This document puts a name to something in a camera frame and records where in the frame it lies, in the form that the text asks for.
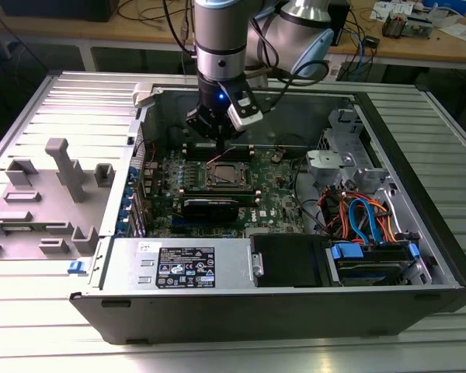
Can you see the black graphics card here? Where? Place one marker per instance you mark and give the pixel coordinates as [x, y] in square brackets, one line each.
[211, 211]

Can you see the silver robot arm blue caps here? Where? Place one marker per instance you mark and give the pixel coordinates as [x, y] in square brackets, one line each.
[221, 58]

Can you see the hard disk blue carrier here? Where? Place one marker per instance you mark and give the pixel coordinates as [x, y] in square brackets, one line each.
[373, 270]

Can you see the black grey PC case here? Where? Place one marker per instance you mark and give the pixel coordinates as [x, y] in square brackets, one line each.
[217, 318]

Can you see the CPU socket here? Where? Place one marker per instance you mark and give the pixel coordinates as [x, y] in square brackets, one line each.
[207, 184]

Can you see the silver coin battery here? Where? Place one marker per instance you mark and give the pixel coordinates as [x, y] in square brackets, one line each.
[277, 157]

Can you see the green motherboard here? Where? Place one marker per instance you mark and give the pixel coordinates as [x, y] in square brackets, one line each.
[273, 194]

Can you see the black equipment box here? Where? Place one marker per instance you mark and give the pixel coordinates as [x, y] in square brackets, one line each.
[58, 9]

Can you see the copper coil transformer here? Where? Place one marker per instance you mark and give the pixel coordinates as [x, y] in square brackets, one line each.
[392, 25]

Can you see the printed paper stack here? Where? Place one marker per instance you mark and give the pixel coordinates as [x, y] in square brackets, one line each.
[388, 7]

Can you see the black computer tower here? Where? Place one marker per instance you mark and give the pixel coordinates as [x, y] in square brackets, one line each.
[339, 19]

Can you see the black drive bay cover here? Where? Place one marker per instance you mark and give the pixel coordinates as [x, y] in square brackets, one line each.
[287, 260]

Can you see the blue card retainer clip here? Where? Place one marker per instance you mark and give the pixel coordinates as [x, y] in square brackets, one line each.
[124, 212]
[121, 228]
[132, 177]
[127, 195]

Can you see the silver metal drive cage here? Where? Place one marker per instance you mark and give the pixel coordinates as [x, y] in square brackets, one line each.
[334, 161]

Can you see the blue expansion slot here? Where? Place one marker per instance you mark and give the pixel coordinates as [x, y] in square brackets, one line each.
[177, 224]

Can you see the green circuit board device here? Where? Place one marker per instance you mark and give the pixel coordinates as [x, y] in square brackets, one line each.
[419, 27]

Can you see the small black device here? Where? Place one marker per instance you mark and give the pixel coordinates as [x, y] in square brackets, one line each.
[371, 41]

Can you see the blue plastic case latch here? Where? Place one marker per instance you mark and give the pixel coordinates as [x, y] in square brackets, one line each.
[75, 267]

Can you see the silver power supply box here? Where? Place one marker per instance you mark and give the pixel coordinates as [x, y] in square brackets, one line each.
[128, 268]

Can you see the white paper sheet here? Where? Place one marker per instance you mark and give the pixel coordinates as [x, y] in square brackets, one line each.
[460, 31]

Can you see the wooden workbench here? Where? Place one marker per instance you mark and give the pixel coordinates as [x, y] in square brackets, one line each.
[42, 27]

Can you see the grey plastic parts rack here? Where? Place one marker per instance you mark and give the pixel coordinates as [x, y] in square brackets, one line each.
[42, 202]

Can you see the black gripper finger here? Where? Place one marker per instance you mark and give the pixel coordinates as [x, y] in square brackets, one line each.
[200, 122]
[230, 134]

